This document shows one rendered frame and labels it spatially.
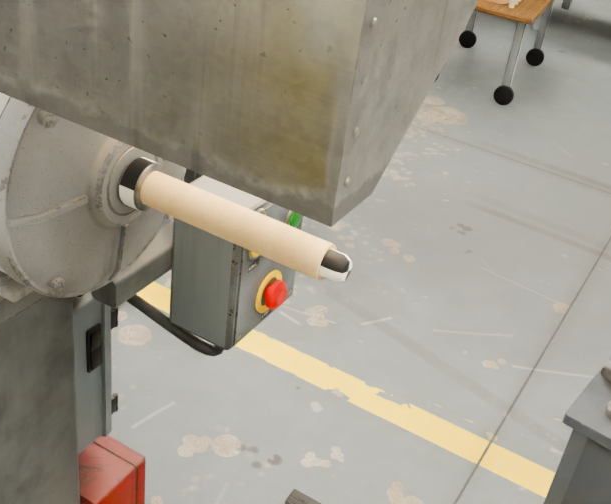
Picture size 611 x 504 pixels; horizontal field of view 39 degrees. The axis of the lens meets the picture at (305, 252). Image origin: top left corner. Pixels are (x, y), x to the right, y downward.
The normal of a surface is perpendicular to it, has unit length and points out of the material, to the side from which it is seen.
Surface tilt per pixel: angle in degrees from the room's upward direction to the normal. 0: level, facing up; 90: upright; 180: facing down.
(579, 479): 90
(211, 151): 90
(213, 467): 0
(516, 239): 0
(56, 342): 90
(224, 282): 90
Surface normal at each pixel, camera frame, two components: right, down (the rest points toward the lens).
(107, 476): 0.11, -0.83
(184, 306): -0.51, 0.42
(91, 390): 0.85, 0.37
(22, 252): 0.51, 0.61
